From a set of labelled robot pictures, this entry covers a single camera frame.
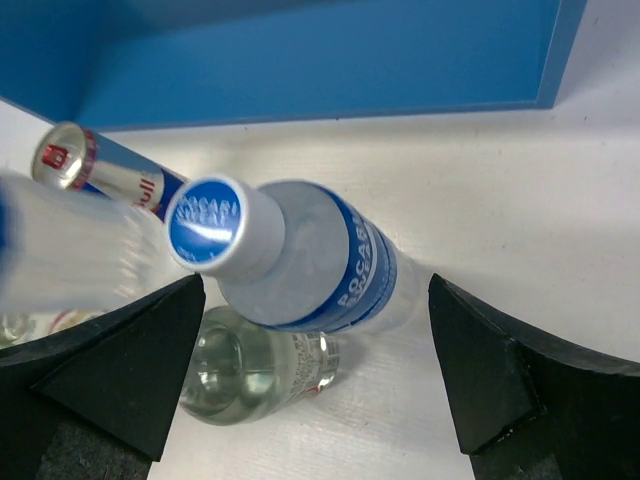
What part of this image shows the Red Bull can rear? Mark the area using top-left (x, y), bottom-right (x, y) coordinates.
top-left (31, 122), bottom-right (187, 219)

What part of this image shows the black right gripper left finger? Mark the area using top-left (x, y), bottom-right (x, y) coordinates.
top-left (1, 275), bottom-right (205, 479)

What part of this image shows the blue and yellow shelf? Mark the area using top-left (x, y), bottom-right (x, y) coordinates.
top-left (1, 0), bottom-right (585, 131)

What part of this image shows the Pocari Sweat bottle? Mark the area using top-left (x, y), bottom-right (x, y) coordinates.
top-left (165, 174), bottom-right (427, 334)
top-left (1, 171), bottom-right (169, 314)

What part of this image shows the clear glass bottle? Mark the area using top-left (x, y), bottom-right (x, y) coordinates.
top-left (179, 306), bottom-right (340, 426)
top-left (1, 310), bottom-right (104, 349)

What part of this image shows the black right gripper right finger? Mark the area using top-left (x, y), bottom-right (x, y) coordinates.
top-left (429, 275), bottom-right (639, 479)

